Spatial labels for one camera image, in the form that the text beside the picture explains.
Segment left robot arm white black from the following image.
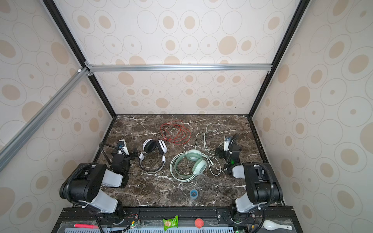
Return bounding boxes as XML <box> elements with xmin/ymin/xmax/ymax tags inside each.
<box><xmin>59</xmin><ymin>140</ymin><xmax>139</xmax><ymax>217</ymax></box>

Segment red headphone cable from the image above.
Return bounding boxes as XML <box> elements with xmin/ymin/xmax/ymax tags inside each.
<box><xmin>159</xmin><ymin>122</ymin><xmax>192</xmax><ymax>146</ymax></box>

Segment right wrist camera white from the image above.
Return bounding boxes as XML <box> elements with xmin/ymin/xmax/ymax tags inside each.
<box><xmin>223</xmin><ymin>136</ymin><xmax>231</xmax><ymax>151</ymax></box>

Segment black white headphones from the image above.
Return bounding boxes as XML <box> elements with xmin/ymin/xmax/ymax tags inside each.
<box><xmin>139</xmin><ymin>139</ymin><xmax>168</xmax><ymax>174</ymax></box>

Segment pink marker pen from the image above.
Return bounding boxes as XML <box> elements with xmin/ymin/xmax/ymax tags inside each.
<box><xmin>74</xmin><ymin>223</ymin><xmax>99</xmax><ymax>229</ymax></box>

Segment white ceramic spoon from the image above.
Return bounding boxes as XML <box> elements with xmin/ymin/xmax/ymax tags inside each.
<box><xmin>263</xmin><ymin>220</ymin><xmax>293</xmax><ymax>231</ymax></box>

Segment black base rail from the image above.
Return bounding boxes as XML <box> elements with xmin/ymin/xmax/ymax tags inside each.
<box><xmin>51</xmin><ymin>205</ymin><xmax>304</xmax><ymax>233</ymax></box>

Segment green snack packet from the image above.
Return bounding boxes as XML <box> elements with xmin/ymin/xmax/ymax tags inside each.
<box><xmin>163</xmin><ymin>216</ymin><xmax>179</xmax><ymax>231</ymax></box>

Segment diagonal aluminium frame bar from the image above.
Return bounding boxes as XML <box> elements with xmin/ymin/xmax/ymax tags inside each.
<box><xmin>1</xmin><ymin>68</ymin><xmax>88</xmax><ymax>170</ymax></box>

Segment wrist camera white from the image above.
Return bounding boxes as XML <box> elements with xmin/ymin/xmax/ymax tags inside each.
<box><xmin>223</xmin><ymin>136</ymin><xmax>231</xmax><ymax>151</ymax></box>
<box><xmin>118</xmin><ymin>139</ymin><xmax>129</xmax><ymax>156</ymax></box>

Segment blue tape roll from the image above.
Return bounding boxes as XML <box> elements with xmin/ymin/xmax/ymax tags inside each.
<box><xmin>189</xmin><ymin>189</ymin><xmax>199</xmax><ymax>200</ymax></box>

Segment red ball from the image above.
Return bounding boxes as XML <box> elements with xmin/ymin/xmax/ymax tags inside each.
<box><xmin>194</xmin><ymin>218</ymin><xmax>205</xmax><ymax>229</ymax></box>

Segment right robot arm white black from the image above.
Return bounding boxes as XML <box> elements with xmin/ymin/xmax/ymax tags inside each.
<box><xmin>215</xmin><ymin>141</ymin><xmax>283</xmax><ymax>214</ymax></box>

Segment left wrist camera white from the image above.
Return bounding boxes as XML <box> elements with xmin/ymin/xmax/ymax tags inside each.
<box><xmin>118</xmin><ymin>139</ymin><xmax>129</xmax><ymax>156</ymax></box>

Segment horizontal aluminium frame bar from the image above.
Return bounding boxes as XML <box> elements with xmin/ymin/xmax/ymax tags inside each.
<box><xmin>88</xmin><ymin>64</ymin><xmax>273</xmax><ymax>72</ymax></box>

